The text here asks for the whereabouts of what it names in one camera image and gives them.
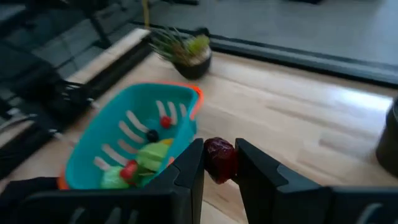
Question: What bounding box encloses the green toy cabbage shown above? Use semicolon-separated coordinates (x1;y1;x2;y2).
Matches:
99;166;130;190

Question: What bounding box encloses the small red toy berry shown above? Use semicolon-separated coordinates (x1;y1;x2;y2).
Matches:
160;115;173;129

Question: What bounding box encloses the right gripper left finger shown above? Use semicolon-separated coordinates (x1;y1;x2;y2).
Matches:
144;138;205;224

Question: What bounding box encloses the small potted succulent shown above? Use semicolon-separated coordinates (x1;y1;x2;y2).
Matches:
149;26;214;80

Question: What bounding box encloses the leafy tree in black pot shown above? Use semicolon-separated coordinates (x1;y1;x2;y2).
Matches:
375;98;398;177

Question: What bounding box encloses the dark toy plum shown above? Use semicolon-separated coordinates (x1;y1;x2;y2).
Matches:
146;129;160;143

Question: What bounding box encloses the toy strawberry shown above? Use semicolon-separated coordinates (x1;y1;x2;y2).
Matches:
119;159;139;183

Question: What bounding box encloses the light green toy vegetable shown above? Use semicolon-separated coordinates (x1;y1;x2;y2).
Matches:
136;142;170;172

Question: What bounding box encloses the dark red toy cherry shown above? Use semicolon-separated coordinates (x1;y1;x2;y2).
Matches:
203;136;239;184

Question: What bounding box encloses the teal basket with pink rim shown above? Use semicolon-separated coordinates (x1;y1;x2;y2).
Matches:
57;81;205;190

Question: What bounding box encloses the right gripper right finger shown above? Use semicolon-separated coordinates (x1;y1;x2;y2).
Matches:
234;138;330;224

